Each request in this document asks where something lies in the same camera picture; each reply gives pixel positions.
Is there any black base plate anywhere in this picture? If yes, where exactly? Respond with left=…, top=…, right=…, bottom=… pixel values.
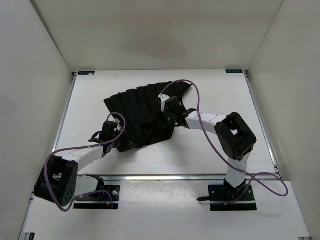
left=73, top=183, right=121, bottom=210
left=197, top=185, right=258, bottom=212

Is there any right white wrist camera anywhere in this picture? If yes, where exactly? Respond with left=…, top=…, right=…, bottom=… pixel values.
left=158, top=93, right=170, bottom=112

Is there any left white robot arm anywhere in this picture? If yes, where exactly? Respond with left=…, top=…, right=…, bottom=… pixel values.
left=33, top=120, right=127, bottom=212

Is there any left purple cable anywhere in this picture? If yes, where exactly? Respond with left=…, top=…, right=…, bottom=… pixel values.
left=43, top=112, right=127, bottom=212

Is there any purple cable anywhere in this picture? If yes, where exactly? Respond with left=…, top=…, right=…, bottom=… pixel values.
left=43, top=112, right=127, bottom=212
left=159, top=79, right=289, bottom=198

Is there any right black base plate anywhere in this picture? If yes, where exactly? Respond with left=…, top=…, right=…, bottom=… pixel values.
left=197, top=185, right=258, bottom=212

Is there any left blue corner label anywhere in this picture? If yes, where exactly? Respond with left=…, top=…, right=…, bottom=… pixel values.
left=78, top=71, right=95, bottom=76

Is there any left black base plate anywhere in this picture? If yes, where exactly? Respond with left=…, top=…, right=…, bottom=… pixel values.
left=73, top=183, right=121, bottom=210

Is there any black pleated skirt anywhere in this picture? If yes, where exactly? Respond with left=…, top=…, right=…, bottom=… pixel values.
left=104, top=82, right=191, bottom=153

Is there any right blue corner label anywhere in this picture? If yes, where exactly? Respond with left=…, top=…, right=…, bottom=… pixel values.
left=225, top=69, right=243, bottom=74

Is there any aluminium table rail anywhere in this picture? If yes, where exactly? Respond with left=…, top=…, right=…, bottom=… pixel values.
left=44, top=174, right=283, bottom=182

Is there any blue corner label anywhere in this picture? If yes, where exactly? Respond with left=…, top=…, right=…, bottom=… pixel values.
left=78, top=71, right=95, bottom=76
left=225, top=69, right=243, bottom=74

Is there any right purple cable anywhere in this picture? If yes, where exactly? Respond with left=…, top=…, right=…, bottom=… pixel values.
left=159, top=79, right=289, bottom=198

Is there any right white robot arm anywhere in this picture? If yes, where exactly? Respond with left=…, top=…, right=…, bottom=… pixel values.
left=158, top=94, right=257, bottom=200

